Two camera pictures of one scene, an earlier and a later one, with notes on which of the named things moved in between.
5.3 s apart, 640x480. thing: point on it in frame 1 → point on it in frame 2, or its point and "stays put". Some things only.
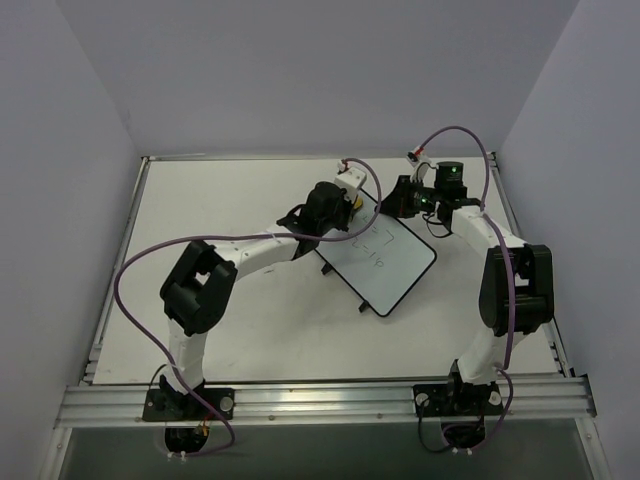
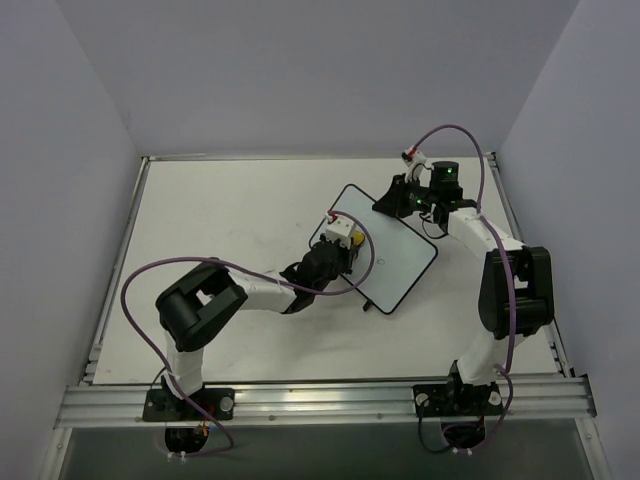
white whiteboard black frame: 384,264 stays put
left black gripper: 345,215 → 339,255
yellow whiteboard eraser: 359,202 → 358,238
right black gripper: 400,196 stays put
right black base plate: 457,399 stays put
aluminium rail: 328,403 stays put
